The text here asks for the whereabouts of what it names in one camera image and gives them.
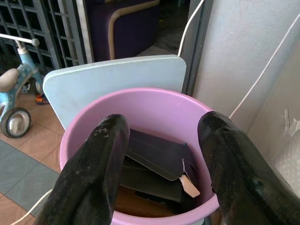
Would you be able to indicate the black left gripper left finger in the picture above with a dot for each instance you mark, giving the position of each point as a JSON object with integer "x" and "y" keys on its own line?
{"x": 93, "y": 168}

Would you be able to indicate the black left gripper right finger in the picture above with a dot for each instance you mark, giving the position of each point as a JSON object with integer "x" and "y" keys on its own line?
{"x": 236, "y": 168}

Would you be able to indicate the dark cardboard box pieces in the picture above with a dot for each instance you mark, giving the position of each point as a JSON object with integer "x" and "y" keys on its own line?
{"x": 154, "y": 171}

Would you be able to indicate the pink plastic bucket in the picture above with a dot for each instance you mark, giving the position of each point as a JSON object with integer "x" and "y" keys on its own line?
{"x": 150, "y": 105}

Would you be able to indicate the orange blue small shoe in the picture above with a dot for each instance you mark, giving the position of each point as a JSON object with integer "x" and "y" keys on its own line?
{"x": 41, "y": 99}

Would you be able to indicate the light blue plastic board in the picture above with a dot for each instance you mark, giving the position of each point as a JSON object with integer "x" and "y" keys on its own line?
{"x": 105, "y": 79}

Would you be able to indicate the blue child tricycle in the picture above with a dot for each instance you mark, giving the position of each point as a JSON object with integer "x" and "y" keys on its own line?
{"x": 16, "y": 89}

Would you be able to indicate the dark purple armchair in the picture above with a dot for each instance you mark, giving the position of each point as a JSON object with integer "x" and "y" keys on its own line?
{"x": 131, "y": 30}

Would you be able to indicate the black metal grille gate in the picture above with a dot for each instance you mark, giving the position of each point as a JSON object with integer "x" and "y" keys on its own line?
{"x": 42, "y": 30}

